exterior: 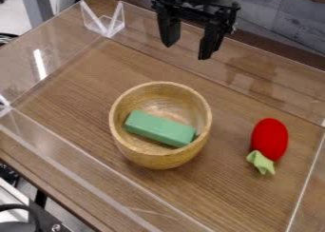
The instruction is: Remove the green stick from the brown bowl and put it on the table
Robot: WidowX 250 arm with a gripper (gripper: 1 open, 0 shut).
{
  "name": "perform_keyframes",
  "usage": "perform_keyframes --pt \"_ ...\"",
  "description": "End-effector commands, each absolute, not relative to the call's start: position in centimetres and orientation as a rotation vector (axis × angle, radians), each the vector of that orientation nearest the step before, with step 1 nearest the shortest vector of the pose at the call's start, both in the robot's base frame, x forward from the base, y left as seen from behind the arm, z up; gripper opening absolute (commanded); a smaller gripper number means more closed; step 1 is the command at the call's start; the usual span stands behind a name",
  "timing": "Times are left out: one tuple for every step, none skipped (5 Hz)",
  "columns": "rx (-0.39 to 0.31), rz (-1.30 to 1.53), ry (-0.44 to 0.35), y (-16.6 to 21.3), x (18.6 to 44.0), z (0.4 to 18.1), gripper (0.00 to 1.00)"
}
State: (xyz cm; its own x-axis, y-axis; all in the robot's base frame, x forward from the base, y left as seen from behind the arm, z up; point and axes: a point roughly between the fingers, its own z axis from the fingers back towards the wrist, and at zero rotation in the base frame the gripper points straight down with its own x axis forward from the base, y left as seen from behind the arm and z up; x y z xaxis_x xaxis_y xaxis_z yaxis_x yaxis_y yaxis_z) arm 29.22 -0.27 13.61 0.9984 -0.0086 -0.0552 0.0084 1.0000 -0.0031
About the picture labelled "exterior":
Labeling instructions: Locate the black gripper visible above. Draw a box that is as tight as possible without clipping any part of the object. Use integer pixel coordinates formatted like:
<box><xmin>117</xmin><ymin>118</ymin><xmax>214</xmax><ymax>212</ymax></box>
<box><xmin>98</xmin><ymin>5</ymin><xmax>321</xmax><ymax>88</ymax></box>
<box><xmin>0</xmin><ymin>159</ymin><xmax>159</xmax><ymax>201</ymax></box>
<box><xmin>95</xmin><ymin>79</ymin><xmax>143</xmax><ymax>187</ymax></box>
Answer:
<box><xmin>153</xmin><ymin>0</ymin><xmax>241</xmax><ymax>60</ymax></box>

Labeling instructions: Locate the green rectangular block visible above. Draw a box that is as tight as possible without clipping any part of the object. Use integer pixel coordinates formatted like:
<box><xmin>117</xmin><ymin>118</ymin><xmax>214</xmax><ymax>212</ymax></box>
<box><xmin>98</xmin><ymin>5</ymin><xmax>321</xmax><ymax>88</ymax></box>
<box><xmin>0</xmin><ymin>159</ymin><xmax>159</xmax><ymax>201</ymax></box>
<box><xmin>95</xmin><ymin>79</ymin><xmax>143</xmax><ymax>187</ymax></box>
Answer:
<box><xmin>125</xmin><ymin>110</ymin><xmax>197</xmax><ymax>147</ymax></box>

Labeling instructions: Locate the brown wooden bowl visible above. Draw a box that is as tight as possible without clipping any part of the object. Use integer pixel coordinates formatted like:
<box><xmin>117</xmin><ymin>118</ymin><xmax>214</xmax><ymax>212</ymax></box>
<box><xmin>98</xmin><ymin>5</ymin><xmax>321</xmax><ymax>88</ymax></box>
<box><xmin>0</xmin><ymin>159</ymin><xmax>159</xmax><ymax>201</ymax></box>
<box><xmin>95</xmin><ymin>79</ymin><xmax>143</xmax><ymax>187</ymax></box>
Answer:
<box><xmin>110</xmin><ymin>82</ymin><xmax>213</xmax><ymax>169</ymax></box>

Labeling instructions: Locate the red plush tomato toy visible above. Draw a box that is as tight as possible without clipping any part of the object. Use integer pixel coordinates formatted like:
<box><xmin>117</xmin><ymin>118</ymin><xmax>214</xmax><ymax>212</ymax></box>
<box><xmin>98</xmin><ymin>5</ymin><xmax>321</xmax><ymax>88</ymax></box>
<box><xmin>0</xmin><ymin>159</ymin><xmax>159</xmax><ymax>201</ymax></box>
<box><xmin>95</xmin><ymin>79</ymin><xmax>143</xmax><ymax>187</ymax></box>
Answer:
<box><xmin>246</xmin><ymin>118</ymin><xmax>289</xmax><ymax>175</ymax></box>

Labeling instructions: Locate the grey table leg post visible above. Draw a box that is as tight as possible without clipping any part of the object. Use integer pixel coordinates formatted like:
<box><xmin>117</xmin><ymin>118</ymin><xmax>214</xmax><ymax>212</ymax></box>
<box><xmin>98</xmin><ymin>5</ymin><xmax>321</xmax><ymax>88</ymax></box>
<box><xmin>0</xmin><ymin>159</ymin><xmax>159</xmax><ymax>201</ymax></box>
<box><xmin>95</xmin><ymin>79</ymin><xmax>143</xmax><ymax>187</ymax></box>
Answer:
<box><xmin>23</xmin><ymin>0</ymin><xmax>54</xmax><ymax>28</ymax></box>

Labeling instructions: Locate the black metal bracket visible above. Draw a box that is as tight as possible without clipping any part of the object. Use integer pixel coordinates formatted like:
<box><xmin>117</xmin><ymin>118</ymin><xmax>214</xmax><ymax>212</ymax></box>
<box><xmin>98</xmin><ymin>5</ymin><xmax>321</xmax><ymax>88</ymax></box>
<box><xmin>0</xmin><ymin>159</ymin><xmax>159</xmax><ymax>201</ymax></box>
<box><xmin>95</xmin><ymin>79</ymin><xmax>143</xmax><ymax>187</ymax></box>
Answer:
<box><xmin>28</xmin><ymin>201</ymin><xmax>72</xmax><ymax>232</ymax></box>

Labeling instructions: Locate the black cable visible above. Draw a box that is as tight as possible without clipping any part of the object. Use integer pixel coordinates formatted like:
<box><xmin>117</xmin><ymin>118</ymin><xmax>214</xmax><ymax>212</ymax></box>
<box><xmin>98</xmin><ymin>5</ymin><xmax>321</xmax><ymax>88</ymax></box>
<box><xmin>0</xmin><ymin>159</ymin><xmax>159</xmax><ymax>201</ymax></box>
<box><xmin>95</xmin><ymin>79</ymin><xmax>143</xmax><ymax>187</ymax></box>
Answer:
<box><xmin>0</xmin><ymin>203</ymin><xmax>35</xmax><ymax>232</ymax></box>

